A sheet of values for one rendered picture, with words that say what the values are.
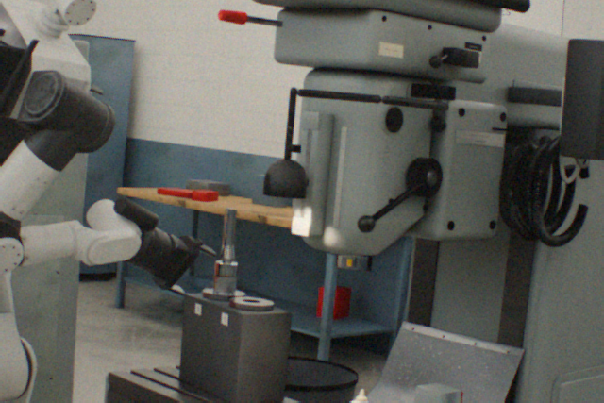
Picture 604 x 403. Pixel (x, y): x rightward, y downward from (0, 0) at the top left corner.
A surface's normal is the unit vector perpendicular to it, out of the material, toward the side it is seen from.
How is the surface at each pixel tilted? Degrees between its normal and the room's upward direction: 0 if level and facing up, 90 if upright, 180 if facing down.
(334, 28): 90
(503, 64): 90
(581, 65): 90
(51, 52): 34
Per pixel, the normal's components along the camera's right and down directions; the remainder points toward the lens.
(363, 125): -0.10, 0.04
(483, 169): 0.70, 0.10
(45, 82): -0.53, -0.39
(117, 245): 0.54, 0.54
